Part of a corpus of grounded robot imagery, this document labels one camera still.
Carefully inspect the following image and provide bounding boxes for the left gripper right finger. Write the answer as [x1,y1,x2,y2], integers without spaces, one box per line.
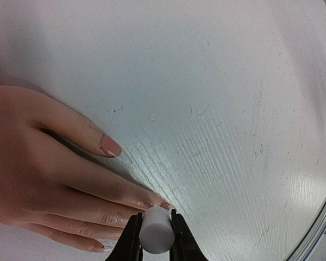
[170,209,208,261]

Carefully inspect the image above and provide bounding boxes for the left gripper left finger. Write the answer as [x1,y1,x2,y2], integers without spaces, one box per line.
[105,213,143,261]

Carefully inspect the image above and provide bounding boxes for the mannequin hand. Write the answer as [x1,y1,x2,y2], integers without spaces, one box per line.
[0,86,170,252]

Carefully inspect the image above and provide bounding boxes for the aluminium front rail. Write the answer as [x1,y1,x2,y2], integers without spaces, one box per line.
[284,197,326,260]

